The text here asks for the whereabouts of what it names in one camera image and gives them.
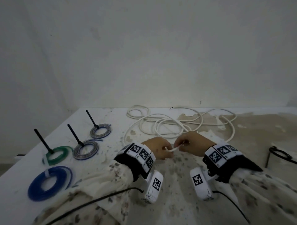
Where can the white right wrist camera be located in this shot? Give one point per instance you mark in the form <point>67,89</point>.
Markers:
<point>204,190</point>

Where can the black right wristband with markers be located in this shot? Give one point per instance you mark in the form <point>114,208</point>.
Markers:
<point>239,167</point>

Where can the person's left forearm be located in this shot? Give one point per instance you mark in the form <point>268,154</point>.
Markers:
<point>92,192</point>

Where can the black right camera lead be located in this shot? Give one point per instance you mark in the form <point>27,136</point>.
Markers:
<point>232,201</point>

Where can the black camera lead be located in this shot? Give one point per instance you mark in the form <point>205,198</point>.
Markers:
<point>111,195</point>
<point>232,201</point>

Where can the person's right hand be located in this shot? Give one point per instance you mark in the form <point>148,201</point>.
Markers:
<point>197,143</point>

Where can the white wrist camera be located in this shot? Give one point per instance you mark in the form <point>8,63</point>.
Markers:
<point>204,190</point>
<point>152,192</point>

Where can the person's right forearm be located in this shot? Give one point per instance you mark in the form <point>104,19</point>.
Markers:
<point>264,197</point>

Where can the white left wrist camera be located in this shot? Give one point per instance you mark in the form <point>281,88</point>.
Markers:
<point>152,192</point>

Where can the black left camera lead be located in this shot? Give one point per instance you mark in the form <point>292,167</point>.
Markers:
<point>111,195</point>

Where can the black left wristband with markers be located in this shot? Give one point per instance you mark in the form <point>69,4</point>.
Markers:
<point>130,162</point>

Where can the black wristband with markers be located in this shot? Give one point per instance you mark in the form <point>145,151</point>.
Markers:
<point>130,162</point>
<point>239,167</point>

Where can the person's left hand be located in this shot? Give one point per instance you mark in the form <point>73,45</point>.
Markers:
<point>159,148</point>

